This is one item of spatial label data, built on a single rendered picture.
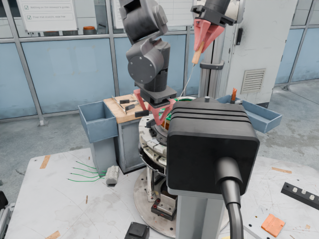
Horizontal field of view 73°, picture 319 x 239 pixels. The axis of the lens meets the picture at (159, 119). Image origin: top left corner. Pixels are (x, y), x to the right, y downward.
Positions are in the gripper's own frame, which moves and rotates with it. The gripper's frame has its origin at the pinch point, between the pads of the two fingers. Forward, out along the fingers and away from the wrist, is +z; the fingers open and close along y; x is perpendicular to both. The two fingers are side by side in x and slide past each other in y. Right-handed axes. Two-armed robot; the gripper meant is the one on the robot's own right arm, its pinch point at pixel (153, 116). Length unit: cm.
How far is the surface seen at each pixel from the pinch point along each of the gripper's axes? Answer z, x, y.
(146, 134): 7.6, -0.7, -1.9
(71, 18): 20, 42, -222
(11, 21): 24, -14, -242
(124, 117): 13.3, 1.5, -20.3
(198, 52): -15.5, 14.0, -0.7
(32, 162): 45, -32, -49
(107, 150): 28.8, -5.3, -22.7
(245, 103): 12, 50, -3
